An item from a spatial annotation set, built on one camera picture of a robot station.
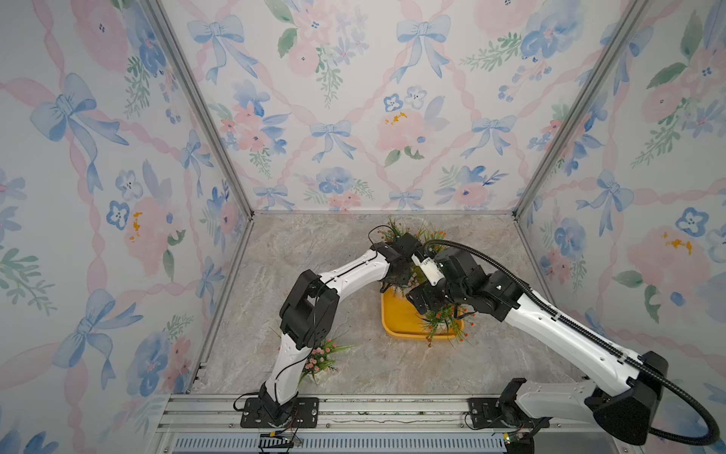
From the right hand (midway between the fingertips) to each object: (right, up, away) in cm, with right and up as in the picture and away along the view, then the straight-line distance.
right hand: (411, 274), depth 76 cm
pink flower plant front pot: (-23, -21, -7) cm, 32 cm away
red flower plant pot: (-3, +13, +16) cm, 21 cm away
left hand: (-1, -2, +16) cm, 17 cm away
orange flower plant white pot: (+7, +10, +18) cm, 22 cm away
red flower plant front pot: (+11, -13, +5) cm, 18 cm away
